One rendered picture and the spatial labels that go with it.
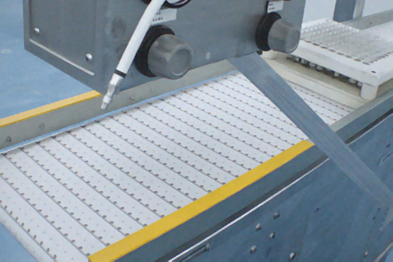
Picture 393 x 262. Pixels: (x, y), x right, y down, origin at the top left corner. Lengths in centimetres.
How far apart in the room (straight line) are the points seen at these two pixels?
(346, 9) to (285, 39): 98
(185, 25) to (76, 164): 34
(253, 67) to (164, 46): 19
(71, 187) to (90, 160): 6
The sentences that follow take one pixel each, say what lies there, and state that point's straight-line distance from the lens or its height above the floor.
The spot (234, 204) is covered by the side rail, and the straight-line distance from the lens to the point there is 56.
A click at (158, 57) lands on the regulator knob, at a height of 106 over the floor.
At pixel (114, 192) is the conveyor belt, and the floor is 83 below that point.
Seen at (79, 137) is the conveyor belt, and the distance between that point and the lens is 69.
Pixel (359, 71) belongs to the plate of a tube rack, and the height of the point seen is 90.
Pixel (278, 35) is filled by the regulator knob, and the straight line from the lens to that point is 40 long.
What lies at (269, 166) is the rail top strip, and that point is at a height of 87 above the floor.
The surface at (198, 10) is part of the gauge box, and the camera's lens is 35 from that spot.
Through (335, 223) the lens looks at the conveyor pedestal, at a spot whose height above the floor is 53.
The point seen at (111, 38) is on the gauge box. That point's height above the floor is 108.
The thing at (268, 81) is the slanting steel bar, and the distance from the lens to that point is 50.
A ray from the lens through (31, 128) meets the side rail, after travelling 68.
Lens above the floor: 117
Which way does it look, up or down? 26 degrees down
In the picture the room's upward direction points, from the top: 6 degrees clockwise
